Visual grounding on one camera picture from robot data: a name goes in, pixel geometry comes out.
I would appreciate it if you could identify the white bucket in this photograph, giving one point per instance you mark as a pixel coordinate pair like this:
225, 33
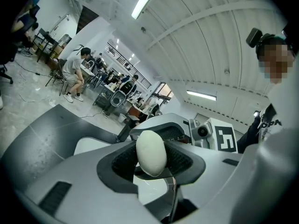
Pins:
122, 118

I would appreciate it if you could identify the black table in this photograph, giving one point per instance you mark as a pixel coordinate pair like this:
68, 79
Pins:
45, 35

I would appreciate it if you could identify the black folding chair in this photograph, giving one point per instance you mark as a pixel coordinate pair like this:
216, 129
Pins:
61, 65

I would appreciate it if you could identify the person's black printed shirt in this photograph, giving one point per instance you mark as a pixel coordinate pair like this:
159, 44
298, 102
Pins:
278, 101

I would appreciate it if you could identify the black balcony railing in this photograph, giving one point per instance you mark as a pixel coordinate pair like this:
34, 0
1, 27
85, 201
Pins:
126, 57

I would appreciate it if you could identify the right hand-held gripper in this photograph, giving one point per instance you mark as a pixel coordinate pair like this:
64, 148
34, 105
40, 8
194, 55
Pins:
224, 136

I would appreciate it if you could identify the ceiling light strip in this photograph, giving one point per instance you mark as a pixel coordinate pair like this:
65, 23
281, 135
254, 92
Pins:
144, 1
201, 95

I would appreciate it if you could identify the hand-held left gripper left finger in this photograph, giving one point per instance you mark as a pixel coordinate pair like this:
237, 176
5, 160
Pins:
81, 190

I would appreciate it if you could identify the white soap bar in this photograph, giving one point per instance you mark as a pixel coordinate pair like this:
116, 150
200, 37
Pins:
151, 153

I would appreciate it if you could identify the person's head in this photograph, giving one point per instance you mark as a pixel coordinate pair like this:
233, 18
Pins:
275, 64

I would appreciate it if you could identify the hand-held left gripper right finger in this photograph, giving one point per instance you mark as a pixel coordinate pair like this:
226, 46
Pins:
222, 178

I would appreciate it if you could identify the black head-worn camera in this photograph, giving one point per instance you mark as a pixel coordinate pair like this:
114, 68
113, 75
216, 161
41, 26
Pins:
253, 37

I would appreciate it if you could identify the black vanity cabinet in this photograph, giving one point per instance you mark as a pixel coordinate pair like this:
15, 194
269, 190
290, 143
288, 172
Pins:
46, 129

